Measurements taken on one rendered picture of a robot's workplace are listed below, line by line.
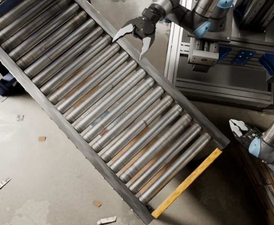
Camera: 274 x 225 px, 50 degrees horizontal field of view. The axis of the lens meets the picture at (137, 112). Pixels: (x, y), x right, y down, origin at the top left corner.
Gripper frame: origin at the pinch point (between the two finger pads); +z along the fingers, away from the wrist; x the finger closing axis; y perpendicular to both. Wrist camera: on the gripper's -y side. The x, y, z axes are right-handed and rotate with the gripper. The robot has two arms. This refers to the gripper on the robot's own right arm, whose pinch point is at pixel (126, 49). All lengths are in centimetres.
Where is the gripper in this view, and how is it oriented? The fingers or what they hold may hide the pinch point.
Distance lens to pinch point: 106.7
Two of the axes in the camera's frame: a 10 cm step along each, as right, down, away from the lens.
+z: -5.7, 7.9, -2.1
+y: -1.2, 1.8, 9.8
